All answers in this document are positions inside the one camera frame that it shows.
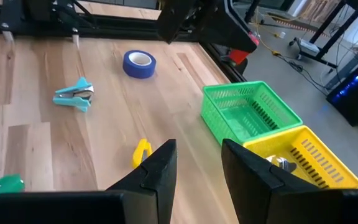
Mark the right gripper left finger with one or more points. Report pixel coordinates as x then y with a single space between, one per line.
154 193

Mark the green mini stapler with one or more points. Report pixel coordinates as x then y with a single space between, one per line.
8 183

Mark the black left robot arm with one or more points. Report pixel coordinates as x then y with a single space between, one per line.
42 9

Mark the green plastic basket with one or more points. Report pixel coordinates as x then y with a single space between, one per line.
216 112

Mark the black aluminium table frame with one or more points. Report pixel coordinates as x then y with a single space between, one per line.
120 28

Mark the dark blue tape roll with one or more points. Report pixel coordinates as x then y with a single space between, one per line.
138 71

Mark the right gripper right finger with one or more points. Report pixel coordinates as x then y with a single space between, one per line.
250 186

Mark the yellow mini stapler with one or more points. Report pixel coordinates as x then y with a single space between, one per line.
139 152

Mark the black metal stand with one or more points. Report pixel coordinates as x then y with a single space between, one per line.
337 38

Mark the grey floor box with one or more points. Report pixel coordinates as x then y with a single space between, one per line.
306 46

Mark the teal staple remover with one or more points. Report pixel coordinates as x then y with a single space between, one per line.
70 98

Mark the red object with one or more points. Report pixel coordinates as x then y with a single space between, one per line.
239 56

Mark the yellow plastic basket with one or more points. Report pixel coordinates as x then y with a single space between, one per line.
315 140

